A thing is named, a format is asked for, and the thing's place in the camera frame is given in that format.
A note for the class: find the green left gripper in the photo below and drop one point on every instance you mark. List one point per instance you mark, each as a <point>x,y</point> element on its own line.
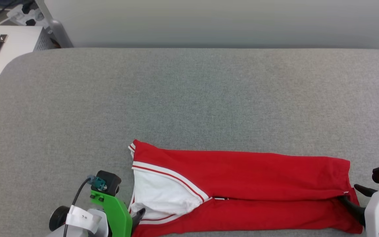
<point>118,214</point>

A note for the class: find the red and white shirt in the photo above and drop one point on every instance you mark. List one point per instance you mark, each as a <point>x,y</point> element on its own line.
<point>248,184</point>

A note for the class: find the white paper label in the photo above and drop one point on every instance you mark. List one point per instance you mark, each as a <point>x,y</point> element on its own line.
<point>82,218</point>

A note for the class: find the grey partition foot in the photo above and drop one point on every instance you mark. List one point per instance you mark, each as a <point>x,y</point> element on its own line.
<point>58,31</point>

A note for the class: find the white cabinet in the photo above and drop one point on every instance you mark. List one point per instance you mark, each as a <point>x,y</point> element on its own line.
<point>12,52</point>

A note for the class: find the white partition board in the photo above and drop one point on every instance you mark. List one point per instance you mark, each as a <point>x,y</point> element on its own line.
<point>222,21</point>

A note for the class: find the white power strip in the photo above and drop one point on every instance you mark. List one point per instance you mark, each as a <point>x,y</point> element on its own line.
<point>26,14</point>

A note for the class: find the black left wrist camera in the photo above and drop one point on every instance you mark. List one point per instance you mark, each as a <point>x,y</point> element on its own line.
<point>107,182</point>

